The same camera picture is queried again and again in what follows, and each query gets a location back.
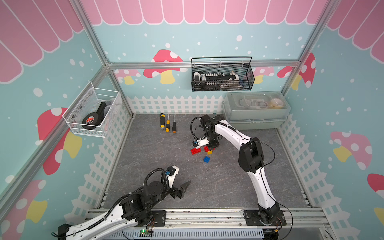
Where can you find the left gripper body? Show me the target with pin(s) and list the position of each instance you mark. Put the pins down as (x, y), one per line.
(172, 191)

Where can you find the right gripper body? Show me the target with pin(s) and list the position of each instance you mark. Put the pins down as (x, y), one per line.
(212, 138)

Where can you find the blue lego brick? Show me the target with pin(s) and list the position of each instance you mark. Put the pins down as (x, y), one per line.
(206, 159)

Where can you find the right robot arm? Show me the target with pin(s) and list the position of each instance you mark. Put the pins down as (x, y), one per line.
(208, 130)

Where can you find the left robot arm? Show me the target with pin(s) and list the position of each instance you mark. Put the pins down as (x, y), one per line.
(131, 210)

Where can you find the orange black screwdriver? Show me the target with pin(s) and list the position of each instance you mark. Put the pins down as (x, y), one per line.
(174, 127)

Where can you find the small yellow screwdriver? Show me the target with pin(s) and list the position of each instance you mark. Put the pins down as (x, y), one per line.
(168, 124)

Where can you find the thick yellow black screwdriver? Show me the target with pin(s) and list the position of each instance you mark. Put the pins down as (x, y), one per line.
(162, 121)

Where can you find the white items in basket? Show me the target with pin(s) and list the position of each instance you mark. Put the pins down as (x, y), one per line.
(216, 80)

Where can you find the green plastic storage box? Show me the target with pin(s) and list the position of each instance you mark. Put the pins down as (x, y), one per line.
(254, 111)

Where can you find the black tape roll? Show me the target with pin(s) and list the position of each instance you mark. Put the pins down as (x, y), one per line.
(93, 120)

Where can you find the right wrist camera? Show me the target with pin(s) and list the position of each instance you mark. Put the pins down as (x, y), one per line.
(200, 143)

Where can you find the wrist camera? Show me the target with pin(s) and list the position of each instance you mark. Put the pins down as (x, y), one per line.
(200, 143)
(171, 173)

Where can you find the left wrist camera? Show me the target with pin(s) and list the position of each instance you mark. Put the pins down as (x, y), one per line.
(171, 173)

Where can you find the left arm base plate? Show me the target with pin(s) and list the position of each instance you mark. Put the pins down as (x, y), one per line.
(152, 219)

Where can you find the black wire mesh basket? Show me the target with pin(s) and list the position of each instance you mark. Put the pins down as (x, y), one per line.
(240, 65)

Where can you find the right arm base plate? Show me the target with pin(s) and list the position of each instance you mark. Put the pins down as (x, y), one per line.
(261, 218)

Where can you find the clear wall bin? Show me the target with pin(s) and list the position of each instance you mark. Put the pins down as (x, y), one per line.
(88, 102)

